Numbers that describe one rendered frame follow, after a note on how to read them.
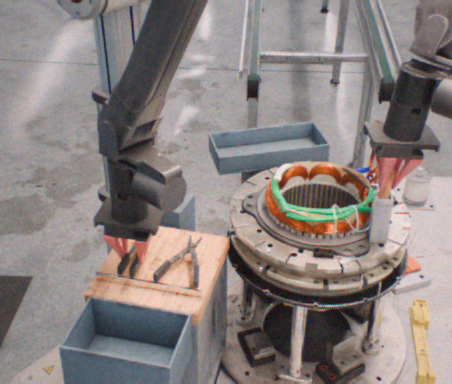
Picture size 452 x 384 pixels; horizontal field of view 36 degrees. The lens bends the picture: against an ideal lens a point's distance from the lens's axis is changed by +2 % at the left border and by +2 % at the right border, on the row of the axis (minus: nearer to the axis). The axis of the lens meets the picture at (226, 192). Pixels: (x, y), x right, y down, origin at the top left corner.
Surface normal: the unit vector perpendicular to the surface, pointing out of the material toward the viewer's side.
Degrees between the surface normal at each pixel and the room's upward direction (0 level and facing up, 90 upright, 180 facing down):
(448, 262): 0
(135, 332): 90
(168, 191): 91
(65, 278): 0
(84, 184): 0
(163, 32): 86
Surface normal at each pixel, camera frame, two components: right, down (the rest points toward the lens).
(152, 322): -0.25, 0.55
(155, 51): -0.61, 0.38
